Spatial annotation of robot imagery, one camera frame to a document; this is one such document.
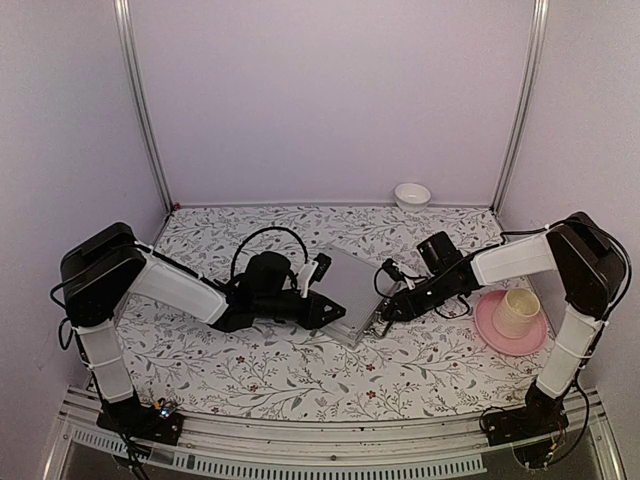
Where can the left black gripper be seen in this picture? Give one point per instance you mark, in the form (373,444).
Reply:
(315,315)

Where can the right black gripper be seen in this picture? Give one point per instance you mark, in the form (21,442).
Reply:
(409,310)

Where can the aluminium poker case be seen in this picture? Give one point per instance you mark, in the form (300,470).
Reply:
(349,282)

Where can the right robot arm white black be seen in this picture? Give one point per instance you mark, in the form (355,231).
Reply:
(594,268)

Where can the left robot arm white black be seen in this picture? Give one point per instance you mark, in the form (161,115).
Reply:
(112,264)

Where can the floral table mat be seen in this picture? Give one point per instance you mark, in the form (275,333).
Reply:
(434,366)

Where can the pink plate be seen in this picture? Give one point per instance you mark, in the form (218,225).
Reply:
(529,344)

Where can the white bowl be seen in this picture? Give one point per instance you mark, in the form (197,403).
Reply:
(412,197)

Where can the cream cup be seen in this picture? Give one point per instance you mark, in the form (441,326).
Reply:
(515,313)

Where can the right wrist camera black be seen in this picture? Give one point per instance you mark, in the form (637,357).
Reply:
(398,272)

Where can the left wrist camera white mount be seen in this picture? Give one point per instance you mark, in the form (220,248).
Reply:
(312,271)

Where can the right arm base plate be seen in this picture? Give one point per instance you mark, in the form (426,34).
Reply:
(540,415)

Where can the right aluminium frame post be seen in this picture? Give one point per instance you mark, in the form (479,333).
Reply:
(531,69)

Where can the aluminium frame post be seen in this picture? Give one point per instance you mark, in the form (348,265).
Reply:
(531,69)
(124,24)

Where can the left aluminium frame post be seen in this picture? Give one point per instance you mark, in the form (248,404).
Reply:
(124,24)

